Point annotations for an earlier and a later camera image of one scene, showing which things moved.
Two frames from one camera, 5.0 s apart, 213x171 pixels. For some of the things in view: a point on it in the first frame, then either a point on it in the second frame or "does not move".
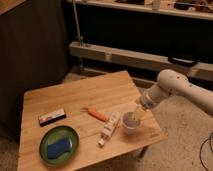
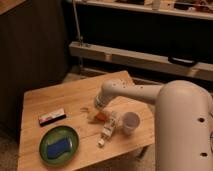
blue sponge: (55, 149) does not move
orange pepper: (95, 112) does not move
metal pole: (81, 39) does not move
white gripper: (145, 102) to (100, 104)
